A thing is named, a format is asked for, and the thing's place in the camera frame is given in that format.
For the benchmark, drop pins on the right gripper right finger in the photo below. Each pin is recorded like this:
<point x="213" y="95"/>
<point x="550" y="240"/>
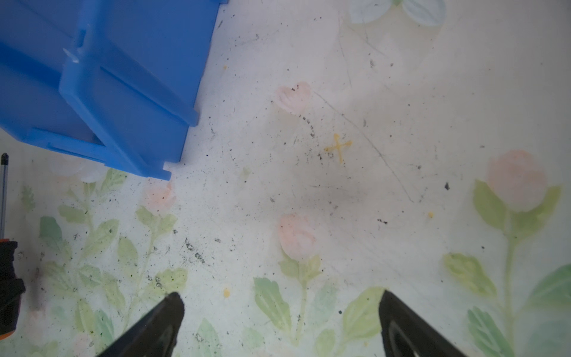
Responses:
<point x="405" y="333"/>

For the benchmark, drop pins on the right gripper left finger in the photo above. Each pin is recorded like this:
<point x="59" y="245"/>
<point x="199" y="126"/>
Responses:
<point x="153" y="335"/>

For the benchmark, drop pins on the orange black handled screwdriver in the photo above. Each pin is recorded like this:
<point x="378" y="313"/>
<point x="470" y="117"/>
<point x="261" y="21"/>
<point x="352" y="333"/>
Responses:
<point x="12" y="287"/>

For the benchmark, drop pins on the blue plastic storage bin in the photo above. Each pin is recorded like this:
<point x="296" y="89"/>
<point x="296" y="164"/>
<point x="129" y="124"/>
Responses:
<point x="114" y="82"/>

